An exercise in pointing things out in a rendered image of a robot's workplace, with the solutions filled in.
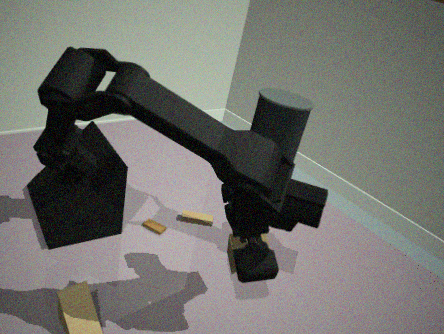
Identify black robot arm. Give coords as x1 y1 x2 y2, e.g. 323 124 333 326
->
33 47 328 231

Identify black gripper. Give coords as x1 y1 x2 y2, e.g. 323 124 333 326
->
221 183 279 283

